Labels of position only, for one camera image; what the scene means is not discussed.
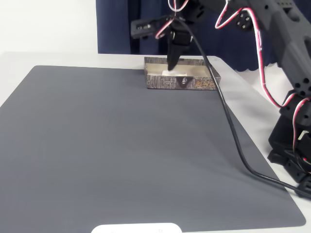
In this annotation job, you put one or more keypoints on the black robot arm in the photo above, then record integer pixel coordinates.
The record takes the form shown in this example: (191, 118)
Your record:
(279, 29)

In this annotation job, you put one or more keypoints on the white eraser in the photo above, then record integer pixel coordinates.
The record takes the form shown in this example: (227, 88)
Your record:
(178, 73)

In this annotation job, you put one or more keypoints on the dark blue curtain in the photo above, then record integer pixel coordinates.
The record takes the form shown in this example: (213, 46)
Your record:
(114, 26)

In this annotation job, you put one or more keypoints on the white rounded object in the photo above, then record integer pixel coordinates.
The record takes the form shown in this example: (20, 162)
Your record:
(136, 228)

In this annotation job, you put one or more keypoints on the black wrist camera plate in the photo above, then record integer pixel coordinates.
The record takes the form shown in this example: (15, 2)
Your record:
(143, 28)

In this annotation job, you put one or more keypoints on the bark-print cardboard box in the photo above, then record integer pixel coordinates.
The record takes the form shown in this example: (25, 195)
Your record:
(162, 82)

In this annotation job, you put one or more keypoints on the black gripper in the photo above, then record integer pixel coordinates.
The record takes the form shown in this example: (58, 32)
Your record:
(179, 36)

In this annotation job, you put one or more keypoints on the grey table mat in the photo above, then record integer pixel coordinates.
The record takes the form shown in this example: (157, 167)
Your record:
(97, 145)

